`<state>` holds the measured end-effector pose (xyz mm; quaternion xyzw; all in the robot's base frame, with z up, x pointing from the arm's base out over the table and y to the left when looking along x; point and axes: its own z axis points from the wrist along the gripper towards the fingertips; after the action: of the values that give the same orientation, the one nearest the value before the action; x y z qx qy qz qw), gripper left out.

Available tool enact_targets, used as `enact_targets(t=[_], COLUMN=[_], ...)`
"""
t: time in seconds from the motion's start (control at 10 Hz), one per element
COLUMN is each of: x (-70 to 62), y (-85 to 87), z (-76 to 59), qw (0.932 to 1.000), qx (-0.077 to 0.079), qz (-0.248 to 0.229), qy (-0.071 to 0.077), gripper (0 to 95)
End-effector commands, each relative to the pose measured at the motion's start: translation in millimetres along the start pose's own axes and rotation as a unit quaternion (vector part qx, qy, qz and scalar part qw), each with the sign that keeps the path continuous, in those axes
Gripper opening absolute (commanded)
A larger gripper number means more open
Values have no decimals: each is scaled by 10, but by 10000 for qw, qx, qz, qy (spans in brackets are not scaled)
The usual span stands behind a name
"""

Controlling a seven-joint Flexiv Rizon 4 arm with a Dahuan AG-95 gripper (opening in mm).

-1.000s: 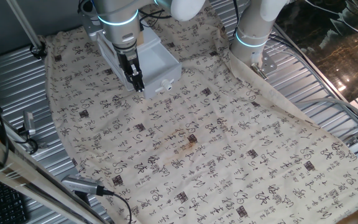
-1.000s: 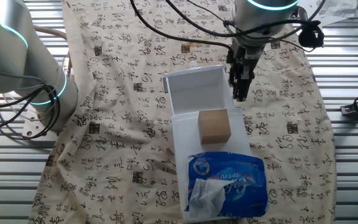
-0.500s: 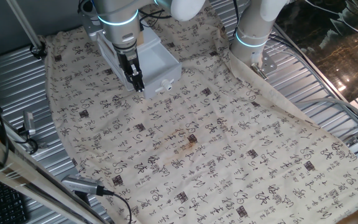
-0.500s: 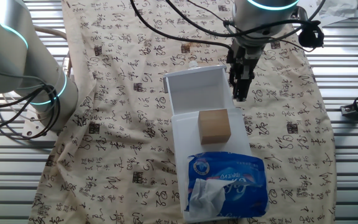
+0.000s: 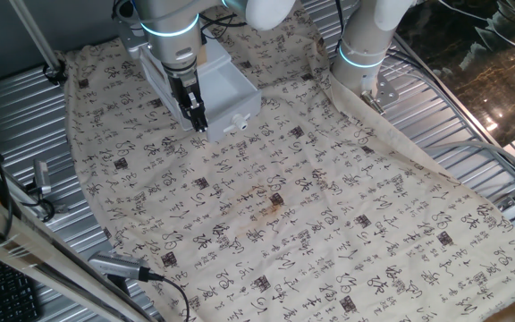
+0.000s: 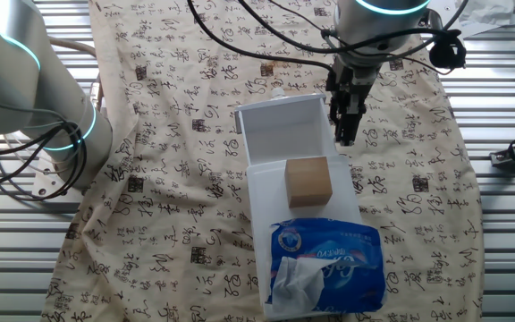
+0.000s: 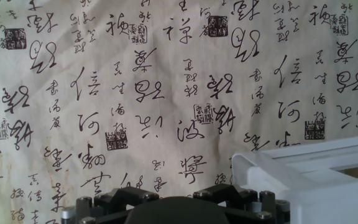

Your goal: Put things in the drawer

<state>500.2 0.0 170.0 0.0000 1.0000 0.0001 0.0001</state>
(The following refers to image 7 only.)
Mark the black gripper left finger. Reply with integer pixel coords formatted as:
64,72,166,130
61,186,160,224

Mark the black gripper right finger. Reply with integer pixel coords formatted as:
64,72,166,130
193,183,291,224

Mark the white plastic drawer with knob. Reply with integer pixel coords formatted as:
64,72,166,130
231,151,310,224

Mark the white plastic drawer cabinet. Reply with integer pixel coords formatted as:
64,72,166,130
261,134,358,224

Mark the beige cloth with black calligraphy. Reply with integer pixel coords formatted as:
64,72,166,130
0,0,358,224

